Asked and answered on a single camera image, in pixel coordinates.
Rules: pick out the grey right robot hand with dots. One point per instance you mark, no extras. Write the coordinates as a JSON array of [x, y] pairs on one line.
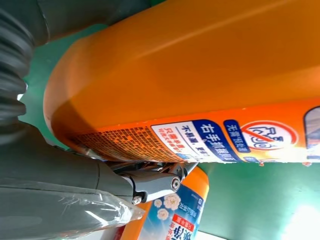
[[50, 185]]

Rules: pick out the short orange Tide bottle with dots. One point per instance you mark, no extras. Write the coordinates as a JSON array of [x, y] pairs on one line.
[[175, 215]]

